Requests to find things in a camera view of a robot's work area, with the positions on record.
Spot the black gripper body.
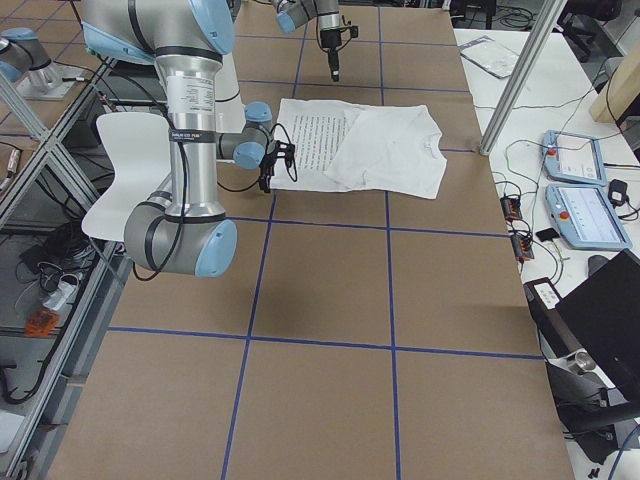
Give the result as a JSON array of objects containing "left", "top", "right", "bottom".
[
  {"left": 319, "top": 28, "right": 343, "bottom": 52},
  {"left": 259, "top": 142, "right": 295, "bottom": 181}
]

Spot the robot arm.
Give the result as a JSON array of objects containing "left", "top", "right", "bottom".
[
  {"left": 83, "top": 1, "right": 295, "bottom": 277},
  {"left": 270, "top": 0, "right": 352, "bottom": 82}
]

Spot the lower blue teach pendant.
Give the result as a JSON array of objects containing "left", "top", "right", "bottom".
[{"left": 545, "top": 183, "right": 633, "bottom": 251}]

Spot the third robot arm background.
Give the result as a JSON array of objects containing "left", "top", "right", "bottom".
[{"left": 1, "top": 27, "right": 86, "bottom": 100}]

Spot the blue teach pendant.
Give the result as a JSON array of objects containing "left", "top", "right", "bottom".
[
  {"left": 545, "top": 183, "right": 633, "bottom": 251},
  {"left": 542, "top": 130, "right": 607, "bottom": 186}
]

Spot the black power strip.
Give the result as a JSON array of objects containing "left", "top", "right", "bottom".
[{"left": 500, "top": 195, "right": 534, "bottom": 264}]

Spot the white paper in sleeve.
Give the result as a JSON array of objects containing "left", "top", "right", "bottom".
[{"left": 459, "top": 36, "right": 519, "bottom": 79}]

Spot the aluminium frame post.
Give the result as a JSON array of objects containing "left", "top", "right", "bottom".
[{"left": 479, "top": 0, "right": 567, "bottom": 156}]

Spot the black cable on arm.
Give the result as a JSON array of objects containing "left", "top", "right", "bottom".
[{"left": 132, "top": 122, "right": 301, "bottom": 284}]

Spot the orange box under table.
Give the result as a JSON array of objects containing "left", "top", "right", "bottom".
[{"left": 24, "top": 308, "right": 59, "bottom": 338}]

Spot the white plastic chair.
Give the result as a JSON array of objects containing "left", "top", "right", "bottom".
[{"left": 82, "top": 111, "right": 170, "bottom": 242}]

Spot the black laptop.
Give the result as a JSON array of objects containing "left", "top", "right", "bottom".
[{"left": 556, "top": 249, "right": 639, "bottom": 400}]

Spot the upper blue teach pendant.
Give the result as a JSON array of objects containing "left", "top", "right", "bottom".
[{"left": 542, "top": 130, "right": 607, "bottom": 186}]

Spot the white long-sleeve printed shirt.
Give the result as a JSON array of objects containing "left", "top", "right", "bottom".
[{"left": 271, "top": 99, "right": 447, "bottom": 199}]

